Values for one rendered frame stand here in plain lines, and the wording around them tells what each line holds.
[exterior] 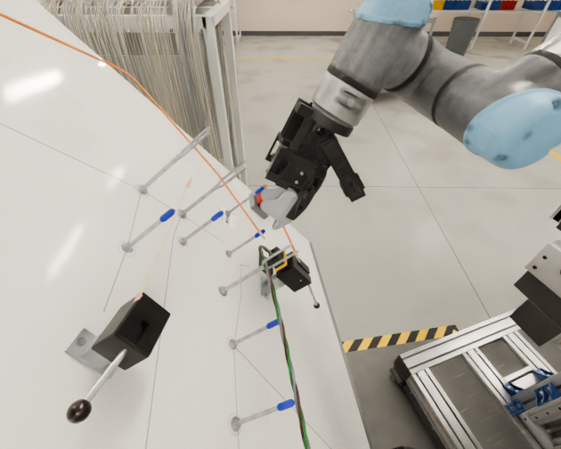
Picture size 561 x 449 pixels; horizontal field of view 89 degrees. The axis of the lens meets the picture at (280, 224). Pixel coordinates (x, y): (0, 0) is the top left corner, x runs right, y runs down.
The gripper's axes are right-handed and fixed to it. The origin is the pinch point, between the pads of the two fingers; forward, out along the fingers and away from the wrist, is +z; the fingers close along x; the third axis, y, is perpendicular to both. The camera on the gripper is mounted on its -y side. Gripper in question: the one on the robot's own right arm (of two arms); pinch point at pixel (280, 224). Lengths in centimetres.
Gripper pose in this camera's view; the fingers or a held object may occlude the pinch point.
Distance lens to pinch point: 50.5
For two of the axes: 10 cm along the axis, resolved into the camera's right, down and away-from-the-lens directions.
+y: -8.9, -3.5, -3.0
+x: 0.4, 5.9, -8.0
